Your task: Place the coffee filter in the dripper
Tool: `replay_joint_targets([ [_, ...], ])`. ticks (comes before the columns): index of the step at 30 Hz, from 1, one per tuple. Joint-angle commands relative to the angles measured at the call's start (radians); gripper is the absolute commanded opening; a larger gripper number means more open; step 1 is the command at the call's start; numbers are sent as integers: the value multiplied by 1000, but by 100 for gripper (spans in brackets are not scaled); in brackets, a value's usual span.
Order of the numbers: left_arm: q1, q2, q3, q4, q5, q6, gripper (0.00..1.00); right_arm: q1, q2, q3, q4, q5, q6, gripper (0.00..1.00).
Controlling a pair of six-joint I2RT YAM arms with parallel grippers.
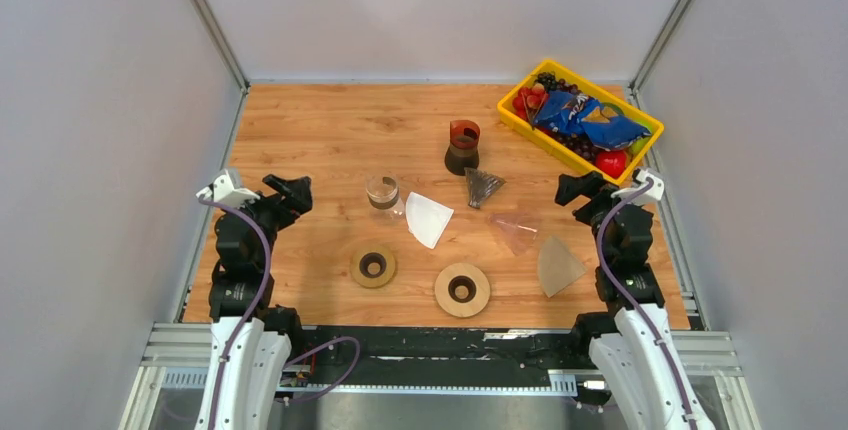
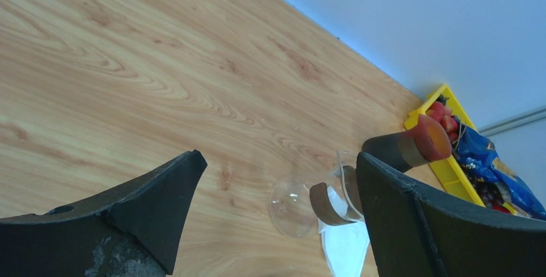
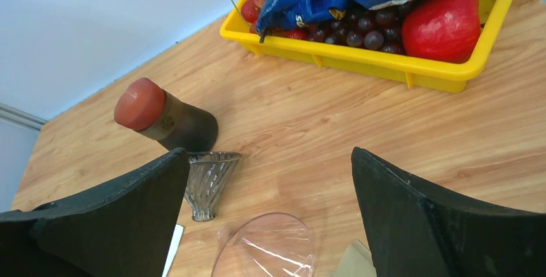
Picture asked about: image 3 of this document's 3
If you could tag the red apple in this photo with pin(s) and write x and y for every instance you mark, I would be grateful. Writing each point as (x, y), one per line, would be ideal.
(442, 30)

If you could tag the red strawberries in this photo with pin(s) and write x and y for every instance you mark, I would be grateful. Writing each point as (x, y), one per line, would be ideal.
(250, 13)

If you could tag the white paper coffee filter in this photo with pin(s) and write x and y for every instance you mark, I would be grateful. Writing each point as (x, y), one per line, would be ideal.
(173, 248)

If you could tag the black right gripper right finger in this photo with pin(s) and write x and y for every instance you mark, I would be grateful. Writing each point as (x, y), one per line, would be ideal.
(418, 228)

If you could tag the dark grape bunch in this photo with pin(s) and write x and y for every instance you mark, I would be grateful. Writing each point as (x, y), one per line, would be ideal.
(377, 30)

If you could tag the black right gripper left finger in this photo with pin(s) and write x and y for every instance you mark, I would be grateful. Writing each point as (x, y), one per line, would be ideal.
(122, 227)

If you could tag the clear plastic cone dripper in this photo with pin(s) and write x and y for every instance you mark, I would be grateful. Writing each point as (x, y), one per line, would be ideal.
(273, 244)

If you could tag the yellow plastic bin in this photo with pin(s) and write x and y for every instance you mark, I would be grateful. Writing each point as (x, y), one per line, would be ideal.
(436, 75)

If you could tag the brown paper coffee filter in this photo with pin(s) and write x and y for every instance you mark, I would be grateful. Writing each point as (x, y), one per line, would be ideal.
(356, 261)

